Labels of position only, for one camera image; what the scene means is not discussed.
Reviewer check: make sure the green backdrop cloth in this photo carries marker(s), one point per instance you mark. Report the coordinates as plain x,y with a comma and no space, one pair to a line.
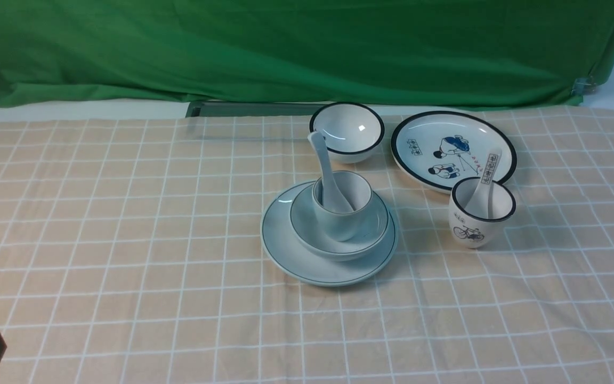
465,54

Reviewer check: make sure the white spoon with characters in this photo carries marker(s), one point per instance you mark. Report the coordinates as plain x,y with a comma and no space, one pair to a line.
485,184

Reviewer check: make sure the beige checkered tablecloth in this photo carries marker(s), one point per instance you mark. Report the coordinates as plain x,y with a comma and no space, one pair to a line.
130,252

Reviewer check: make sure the dark metal rail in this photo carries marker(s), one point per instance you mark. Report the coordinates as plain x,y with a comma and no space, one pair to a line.
242,109

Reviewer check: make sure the metal clamp on backdrop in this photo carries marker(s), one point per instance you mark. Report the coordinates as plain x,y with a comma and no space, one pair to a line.
584,86

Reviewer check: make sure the pale blue cup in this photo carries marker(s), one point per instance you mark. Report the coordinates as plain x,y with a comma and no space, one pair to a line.
340,225

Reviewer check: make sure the white bowl black rim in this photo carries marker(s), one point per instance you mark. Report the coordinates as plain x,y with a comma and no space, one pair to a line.
351,131

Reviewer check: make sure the pale blue bowl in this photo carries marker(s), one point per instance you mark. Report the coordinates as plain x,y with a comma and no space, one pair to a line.
313,237

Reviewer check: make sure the plain pale blue spoon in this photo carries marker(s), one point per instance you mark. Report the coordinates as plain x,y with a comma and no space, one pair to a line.
332,198

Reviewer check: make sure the pale blue flat plate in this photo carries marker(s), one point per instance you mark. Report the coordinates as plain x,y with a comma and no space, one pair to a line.
285,250

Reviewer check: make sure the white cup bicycle print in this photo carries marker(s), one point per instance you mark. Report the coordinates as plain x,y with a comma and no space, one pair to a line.
473,227

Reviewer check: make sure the illustrated plate black rim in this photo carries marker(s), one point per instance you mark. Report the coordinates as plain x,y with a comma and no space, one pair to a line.
440,148

